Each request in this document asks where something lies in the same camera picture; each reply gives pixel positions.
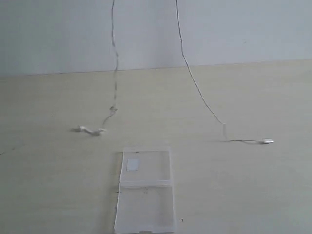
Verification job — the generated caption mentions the white sticker in case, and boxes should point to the white sticker in case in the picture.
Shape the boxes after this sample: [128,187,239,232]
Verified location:
[126,158,139,171]

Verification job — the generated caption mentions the clear plastic hinged case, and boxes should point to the clear plastic hinged case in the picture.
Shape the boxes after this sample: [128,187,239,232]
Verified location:
[114,147,176,234]

